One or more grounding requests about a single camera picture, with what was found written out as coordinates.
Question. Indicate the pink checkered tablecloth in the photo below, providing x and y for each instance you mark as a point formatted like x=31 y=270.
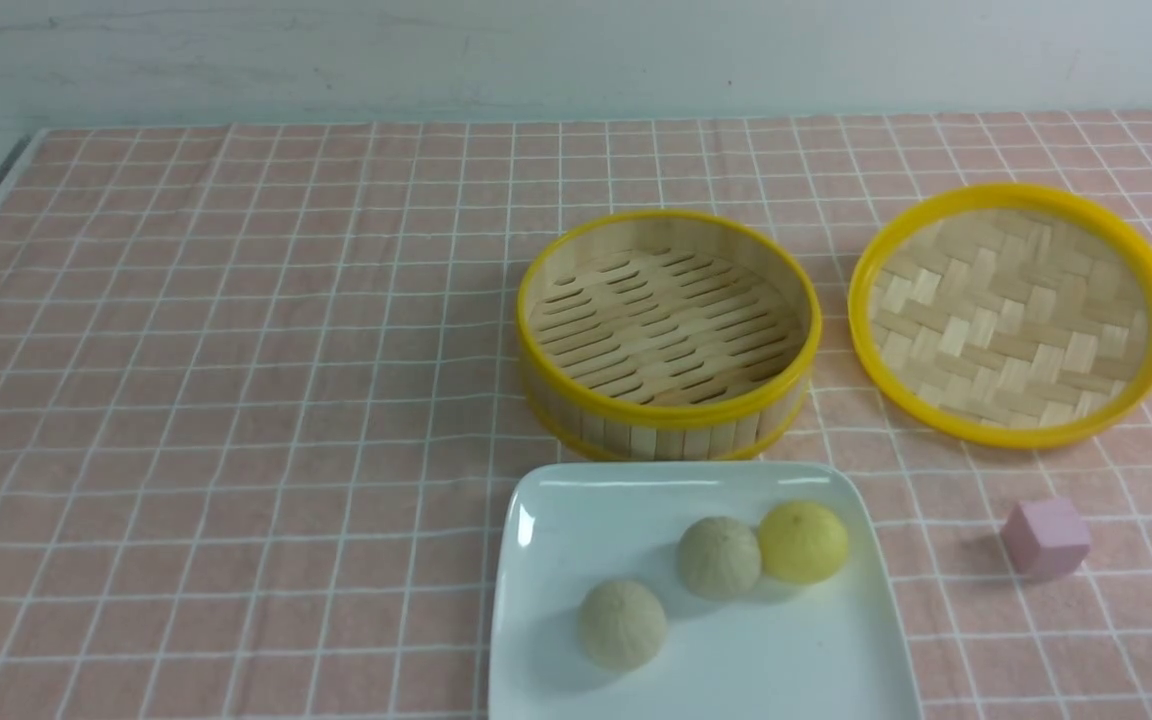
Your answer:
x=260 y=419

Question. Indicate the yellow steamed bun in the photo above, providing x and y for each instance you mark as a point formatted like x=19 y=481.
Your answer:
x=802 y=542

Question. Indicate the white steamed bun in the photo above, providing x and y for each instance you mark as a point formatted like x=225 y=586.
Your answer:
x=622 y=625
x=718 y=558

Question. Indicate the pink cube block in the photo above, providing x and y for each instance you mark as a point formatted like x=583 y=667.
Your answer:
x=1046 y=539

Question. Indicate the yellow-rimmed woven steamer lid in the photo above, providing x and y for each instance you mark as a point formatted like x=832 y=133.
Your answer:
x=1007 y=315

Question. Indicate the white square plate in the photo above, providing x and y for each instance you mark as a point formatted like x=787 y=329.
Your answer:
x=833 y=650

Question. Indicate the yellow-rimmed bamboo steamer basket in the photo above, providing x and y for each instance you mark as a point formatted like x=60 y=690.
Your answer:
x=666 y=335

